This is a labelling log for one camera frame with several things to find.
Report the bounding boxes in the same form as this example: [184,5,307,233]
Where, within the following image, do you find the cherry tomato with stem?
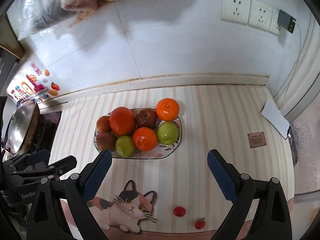
[194,218,206,230]

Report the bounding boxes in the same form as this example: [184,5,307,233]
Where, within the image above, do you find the large orange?
[109,107,136,136]

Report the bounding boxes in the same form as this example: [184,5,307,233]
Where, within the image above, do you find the steel wok with lid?
[5,98,41,158]

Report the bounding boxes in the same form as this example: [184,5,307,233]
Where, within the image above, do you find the white folded paper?
[260,99,290,139]

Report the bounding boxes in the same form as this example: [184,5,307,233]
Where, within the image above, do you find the green apple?
[157,122,178,145]
[116,135,135,158]

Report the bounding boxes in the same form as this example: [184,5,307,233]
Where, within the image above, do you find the dark red apple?
[136,108,158,129]

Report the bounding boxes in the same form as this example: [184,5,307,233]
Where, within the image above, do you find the small orange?
[132,127,158,152]
[156,98,180,121]

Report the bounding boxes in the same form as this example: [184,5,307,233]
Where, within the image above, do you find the right white wall socket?
[248,0,272,31]

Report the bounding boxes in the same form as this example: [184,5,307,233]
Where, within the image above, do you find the white wall socket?
[248,0,272,31]
[221,0,251,25]

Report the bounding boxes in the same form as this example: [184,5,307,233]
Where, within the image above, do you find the round cherry tomato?
[173,206,186,217]

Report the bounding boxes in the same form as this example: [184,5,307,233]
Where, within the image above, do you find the colourful wall stickers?
[6,60,62,103]

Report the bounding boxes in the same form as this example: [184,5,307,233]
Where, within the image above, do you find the black plug adapter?
[277,10,296,33]

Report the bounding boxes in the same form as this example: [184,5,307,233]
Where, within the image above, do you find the plastic bag dark contents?
[7,0,75,41]

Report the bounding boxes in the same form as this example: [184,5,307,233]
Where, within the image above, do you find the small dark orange persimmon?
[96,116,111,133]

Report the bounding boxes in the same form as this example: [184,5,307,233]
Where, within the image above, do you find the left white wall socket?
[221,0,251,25]

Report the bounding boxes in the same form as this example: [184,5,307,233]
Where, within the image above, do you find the oval floral ceramic plate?
[93,108,183,160]

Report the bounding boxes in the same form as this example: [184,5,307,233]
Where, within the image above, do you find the brown mat label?
[247,132,267,148]

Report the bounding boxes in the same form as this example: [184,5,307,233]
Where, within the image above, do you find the black gas stove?
[30,111,62,153]

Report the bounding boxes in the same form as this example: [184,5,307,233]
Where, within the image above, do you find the brown red apple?
[96,132,117,152]

